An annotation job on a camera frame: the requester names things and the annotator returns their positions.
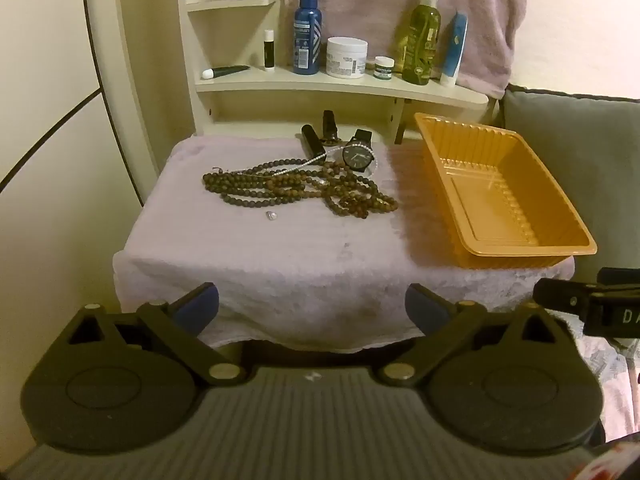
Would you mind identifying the red and white packet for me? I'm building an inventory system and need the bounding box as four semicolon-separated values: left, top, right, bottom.
582;437;640;480

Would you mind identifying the blue spray bottle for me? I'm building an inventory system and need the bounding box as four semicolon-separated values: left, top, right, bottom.
292;0;324;76

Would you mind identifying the blue and white tube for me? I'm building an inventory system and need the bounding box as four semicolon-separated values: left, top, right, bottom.
440;10;469;87

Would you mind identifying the black hair clip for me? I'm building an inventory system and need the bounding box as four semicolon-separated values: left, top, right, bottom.
322;110;342;144

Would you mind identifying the lilac terry towel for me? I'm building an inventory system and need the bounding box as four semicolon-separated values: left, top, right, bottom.
112;134;576;353

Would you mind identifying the lilac fleece blanket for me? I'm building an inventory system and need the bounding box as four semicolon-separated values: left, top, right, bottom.
280;0;530;101

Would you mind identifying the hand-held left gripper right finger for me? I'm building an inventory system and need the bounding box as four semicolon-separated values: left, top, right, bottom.
377;283;576;386

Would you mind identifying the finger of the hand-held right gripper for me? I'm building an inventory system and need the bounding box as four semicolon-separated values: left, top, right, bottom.
532;277;593;318

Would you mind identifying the cream wooden shelf unit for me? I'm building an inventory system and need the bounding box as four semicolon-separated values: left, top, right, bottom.
82;0;501;208

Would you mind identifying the dark wooden bead necklace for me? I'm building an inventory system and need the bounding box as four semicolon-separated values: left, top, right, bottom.
202;157;328;209

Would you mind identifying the black tube with white cap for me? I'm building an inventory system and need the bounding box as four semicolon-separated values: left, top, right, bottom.
201;65;251;80

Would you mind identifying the white cream jar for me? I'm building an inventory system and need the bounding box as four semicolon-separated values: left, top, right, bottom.
326;36;369;79

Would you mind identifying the black wrist watch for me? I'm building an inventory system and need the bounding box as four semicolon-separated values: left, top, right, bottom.
342;129;376;176

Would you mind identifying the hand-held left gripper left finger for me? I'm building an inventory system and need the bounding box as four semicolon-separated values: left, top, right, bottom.
65;282;242;386

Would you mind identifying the orange plastic tray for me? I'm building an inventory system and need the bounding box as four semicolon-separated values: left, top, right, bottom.
414;112;598;270

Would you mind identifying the green spray bottle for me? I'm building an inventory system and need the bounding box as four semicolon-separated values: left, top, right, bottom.
401;0;442;86

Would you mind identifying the black lipstick tube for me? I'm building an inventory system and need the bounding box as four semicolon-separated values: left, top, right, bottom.
300;125;327;159

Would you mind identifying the grey cushion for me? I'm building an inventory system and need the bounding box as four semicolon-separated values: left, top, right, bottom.
500;84;640;281

